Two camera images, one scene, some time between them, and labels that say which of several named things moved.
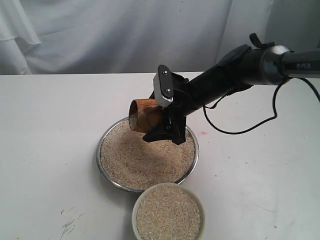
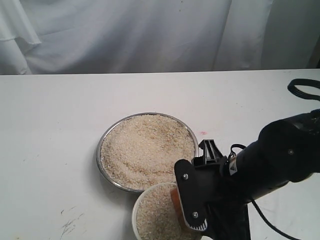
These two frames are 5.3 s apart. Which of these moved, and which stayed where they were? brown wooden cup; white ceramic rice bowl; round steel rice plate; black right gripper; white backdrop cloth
Moved: brown wooden cup; black right gripper
Stayed: white backdrop cloth; white ceramic rice bowl; round steel rice plate
